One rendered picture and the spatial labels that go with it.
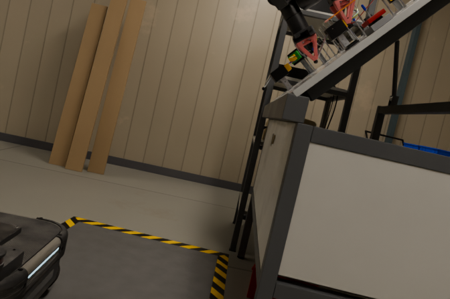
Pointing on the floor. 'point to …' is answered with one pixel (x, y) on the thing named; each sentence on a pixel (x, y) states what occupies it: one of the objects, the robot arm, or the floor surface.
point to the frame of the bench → (273, 245)
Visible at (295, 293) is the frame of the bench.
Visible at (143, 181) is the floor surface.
